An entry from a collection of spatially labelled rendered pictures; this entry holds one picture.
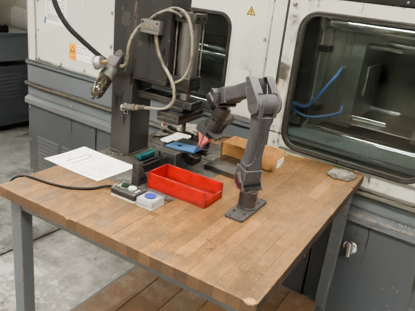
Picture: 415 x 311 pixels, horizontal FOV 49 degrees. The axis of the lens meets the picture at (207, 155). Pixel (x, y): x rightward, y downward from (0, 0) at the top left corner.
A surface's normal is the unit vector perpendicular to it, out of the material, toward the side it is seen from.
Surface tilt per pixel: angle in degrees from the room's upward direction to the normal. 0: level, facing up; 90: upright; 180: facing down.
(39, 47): 90
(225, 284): 0
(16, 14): 90
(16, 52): 90
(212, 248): 0
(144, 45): 90
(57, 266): 0
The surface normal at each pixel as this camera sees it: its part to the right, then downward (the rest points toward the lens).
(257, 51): -0.57, 0.23
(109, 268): 0.11, -0.93
